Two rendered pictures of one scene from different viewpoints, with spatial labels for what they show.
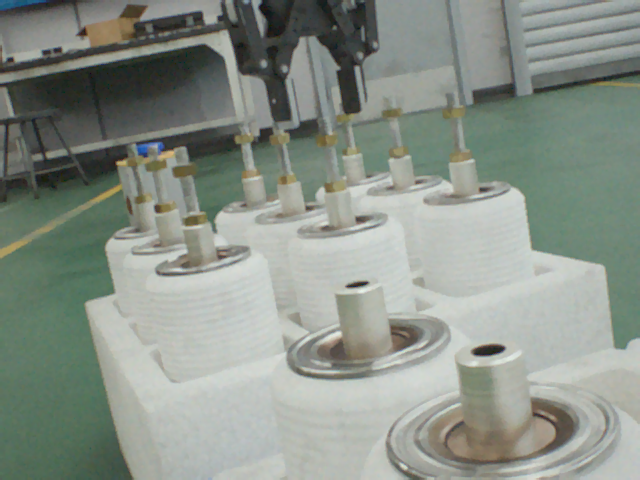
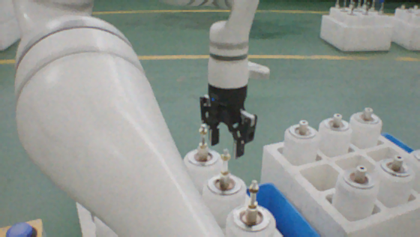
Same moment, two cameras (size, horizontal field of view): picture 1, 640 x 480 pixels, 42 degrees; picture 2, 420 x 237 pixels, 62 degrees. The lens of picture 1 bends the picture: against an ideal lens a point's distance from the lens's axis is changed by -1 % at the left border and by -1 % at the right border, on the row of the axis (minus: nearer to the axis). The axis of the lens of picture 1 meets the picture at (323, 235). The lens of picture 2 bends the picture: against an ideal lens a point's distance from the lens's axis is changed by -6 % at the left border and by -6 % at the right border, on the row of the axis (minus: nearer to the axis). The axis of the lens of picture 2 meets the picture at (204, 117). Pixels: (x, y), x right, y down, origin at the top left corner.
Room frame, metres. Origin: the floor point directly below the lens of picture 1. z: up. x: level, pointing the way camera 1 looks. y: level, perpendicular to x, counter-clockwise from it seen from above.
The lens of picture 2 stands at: (0.76, 0.63, 0.75)
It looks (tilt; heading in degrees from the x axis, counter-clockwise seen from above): 27 degrees down; 266
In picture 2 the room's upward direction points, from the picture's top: straight up
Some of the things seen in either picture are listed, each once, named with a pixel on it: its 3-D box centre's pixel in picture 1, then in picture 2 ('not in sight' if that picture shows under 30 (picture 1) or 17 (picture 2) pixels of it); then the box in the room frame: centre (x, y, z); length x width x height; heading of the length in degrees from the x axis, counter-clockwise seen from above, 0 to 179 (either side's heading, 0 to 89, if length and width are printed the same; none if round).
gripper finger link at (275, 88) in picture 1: (268, 90); (243, 146); (0.65, 0.02, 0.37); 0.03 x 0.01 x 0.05; 128
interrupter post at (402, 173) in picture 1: (402, 174); not in sight; (0.83, -0.09, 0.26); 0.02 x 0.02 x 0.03
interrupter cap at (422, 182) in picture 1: (404, 187); not in sight; (0.83, -0.09, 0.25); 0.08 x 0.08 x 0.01
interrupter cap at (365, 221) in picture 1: (342, 226); (224, 184); (0.68, -0.02, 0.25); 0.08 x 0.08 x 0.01
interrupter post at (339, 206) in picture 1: (340, 210); (224, 179); (0.68, -0.02, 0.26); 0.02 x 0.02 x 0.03
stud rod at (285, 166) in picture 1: (284, 160); not in sight; (0.79, 0.02, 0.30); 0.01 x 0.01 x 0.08; 57
